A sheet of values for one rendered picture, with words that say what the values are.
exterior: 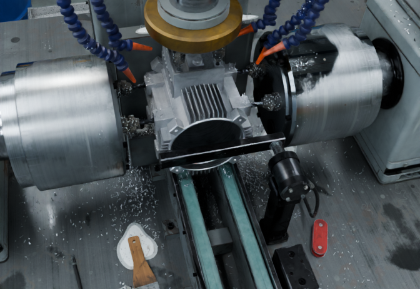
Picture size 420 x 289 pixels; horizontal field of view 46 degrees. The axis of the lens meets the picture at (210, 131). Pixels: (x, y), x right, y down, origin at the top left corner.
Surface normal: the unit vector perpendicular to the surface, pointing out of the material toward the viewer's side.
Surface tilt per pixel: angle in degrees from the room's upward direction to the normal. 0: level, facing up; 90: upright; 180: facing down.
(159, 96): 0
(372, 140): 90
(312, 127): 84
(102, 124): 51
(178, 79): 90
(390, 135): 90
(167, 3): 0
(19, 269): 0
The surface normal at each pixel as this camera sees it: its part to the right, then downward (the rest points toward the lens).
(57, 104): 0.15, -0.22
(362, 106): 0.25, 0.46
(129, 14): 0.25, 0.74
